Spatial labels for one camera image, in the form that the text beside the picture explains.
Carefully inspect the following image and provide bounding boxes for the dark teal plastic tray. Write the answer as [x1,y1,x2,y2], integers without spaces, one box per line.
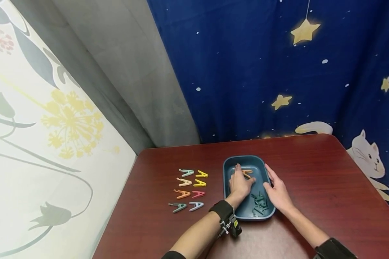
[223,155,276,221]

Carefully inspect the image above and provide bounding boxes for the person's right hand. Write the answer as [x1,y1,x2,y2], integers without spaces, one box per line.
[263,163,296,215]

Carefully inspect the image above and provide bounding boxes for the tangle of dark green pegs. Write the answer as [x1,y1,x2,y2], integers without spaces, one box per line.
[250,192,270,217]

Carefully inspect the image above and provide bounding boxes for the black wrist band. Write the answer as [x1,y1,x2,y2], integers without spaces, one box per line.
[209,200,243,239]
[312,237,358,259]

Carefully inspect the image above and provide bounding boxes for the person's left forearm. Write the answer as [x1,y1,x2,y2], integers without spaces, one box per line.
[162,196,243,259]

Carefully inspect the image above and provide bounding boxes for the person's left hand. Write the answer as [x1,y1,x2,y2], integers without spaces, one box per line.
[228,163,257,202]

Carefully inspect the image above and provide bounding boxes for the person's right forearm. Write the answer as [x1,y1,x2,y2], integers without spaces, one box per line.
[283,207,331,249]

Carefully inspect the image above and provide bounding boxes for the rows of coloured clothes pegs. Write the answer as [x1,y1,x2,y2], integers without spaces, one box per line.
[168,168,209,214]

